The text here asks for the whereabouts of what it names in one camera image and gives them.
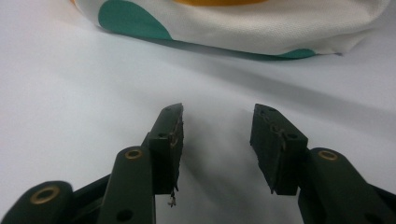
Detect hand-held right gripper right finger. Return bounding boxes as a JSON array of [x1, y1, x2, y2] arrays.
[[249, 104, 309, 196]]

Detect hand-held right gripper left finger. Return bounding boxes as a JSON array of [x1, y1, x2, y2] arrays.
[[141, 103, 185, 196]]

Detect white tote bag coloured spots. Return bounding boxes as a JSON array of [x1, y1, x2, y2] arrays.
[[72, 0, 392, 61]]

